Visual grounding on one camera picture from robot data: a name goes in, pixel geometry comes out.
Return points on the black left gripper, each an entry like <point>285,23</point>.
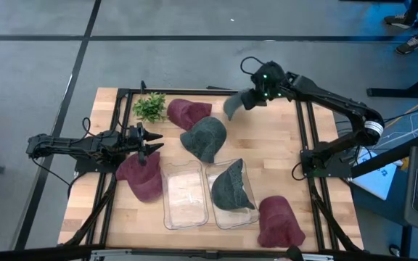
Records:
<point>142,145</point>

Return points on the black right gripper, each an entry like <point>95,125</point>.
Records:
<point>255,99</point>

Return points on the dark green cap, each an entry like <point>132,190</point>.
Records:
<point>205,139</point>
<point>230,188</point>
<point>234,103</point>

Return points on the maroon cap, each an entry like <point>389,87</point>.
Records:
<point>278,223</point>
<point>187,112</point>
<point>143,181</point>

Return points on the clear plastic bin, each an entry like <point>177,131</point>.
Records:
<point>185,195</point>
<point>238,219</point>

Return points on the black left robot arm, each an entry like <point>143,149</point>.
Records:
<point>85,145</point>

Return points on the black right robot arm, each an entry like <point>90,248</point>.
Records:
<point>339,101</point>

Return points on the small green plant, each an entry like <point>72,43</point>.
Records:
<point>151,107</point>

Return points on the blue and white sheet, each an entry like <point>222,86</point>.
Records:
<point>376,181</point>

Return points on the person's shoe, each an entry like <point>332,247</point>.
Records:
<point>410,45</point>
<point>399,21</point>

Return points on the person's leg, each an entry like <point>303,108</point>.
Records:
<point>416,7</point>

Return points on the blue table leg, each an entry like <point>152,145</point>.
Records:
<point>406,241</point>

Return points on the black aluminium table frame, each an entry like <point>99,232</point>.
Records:
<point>194,91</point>

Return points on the silver metal rail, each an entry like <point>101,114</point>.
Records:
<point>114,253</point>

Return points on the black desk frame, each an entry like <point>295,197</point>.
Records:
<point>394,92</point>

